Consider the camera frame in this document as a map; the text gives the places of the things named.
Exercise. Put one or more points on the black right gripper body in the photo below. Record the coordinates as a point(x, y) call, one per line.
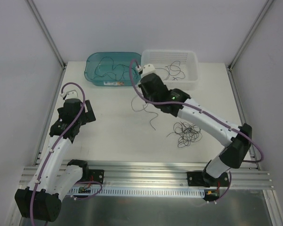
point(150, 80)

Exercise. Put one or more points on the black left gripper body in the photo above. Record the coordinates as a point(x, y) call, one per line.
point(90, 111)

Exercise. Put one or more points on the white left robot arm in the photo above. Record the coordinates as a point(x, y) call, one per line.
point(43, 196)

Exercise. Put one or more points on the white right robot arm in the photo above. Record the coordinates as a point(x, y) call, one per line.
point(235, 139)

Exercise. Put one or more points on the white perforated plastic basket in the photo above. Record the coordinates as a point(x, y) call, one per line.
point(177, 68)

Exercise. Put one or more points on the teal plastic basin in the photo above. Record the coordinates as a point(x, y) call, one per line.
point(110, 68)

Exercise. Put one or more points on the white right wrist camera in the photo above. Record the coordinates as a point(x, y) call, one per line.
point(145, 70)

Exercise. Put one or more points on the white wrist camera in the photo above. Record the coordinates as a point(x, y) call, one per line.
point(72, 94)
point(145, 70)

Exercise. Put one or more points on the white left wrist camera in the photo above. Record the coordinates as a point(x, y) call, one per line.
point(72, 94)

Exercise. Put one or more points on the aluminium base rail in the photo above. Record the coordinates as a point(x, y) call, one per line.
point(174, 175)

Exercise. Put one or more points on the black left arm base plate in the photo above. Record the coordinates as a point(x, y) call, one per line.
point(94, 175)

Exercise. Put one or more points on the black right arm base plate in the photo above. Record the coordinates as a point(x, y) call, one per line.
point(196, 179)

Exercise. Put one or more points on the white slotted cable duct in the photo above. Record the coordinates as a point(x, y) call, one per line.
point(138, 192)

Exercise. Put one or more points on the aluminium frame post left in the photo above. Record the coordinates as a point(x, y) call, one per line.
point(36, 14)

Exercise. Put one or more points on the aluminium frame post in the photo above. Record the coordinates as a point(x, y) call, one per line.
point(251, 32)
point(36, 14)

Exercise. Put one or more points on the aluminium frame post right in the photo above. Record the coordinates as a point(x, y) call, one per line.
point(251, 32)

